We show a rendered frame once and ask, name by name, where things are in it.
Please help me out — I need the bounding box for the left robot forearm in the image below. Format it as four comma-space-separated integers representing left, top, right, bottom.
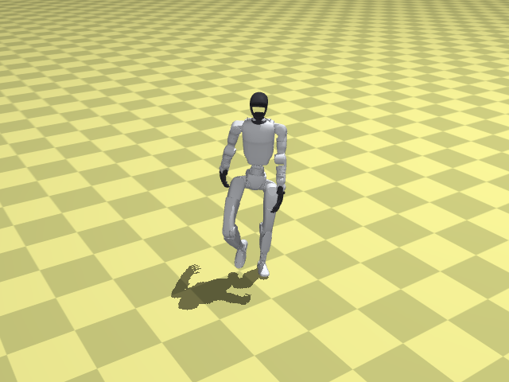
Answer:
276, 154, 286, 192

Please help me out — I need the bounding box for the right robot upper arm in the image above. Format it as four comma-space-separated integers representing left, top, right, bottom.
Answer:
224, 120, 244, 157

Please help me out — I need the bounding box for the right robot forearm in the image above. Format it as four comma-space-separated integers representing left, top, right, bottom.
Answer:
220, 146, 232, 173

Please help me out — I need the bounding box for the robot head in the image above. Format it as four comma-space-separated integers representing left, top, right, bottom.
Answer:
250, 92, 269, 125

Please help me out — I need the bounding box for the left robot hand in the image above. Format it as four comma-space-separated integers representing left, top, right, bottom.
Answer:
271, 186, 285, 213

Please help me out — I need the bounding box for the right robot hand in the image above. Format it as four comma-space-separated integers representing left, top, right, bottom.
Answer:
220, 170, 230, 188

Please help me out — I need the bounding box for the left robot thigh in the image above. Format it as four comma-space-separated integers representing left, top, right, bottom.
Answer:
259, 179, 278, 235

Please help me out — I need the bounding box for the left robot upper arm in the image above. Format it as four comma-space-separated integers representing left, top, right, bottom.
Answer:
274, 123, 287, 165

